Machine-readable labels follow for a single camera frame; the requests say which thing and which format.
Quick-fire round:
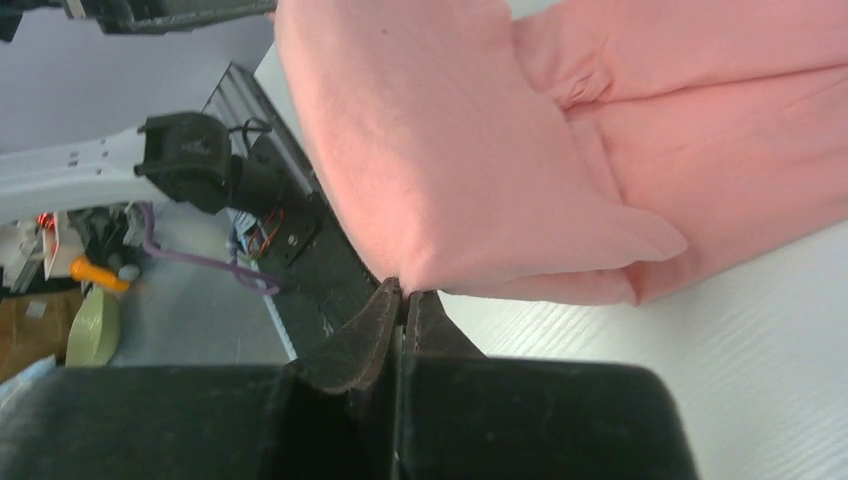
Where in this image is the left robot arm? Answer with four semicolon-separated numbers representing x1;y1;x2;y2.
1;0;277;224

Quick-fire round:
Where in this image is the aluminium frame rail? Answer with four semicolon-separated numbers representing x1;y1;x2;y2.
202;63;321;194

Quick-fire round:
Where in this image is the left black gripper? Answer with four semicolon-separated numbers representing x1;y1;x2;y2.
1;0;277;41

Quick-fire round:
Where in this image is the slotted cable duct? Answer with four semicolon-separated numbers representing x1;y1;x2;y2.
262;296;298;361

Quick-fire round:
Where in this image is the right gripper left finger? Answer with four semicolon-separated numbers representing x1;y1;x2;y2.
1;278;403;479

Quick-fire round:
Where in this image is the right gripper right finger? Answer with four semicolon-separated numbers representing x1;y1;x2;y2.
397;292;698;479

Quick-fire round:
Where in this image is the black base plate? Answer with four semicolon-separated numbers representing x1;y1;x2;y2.
251;135;376;358

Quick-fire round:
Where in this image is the green tape roll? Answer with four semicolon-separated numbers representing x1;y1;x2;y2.
65;287;121;367

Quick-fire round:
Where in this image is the brown cardboard box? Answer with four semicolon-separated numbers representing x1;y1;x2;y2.
1;289;84;382

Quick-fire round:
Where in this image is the orange handled tool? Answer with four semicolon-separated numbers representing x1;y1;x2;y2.
69;256;131;292

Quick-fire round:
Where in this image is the salmon pink t shirt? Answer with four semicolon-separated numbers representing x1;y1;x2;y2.
274;1;847;305

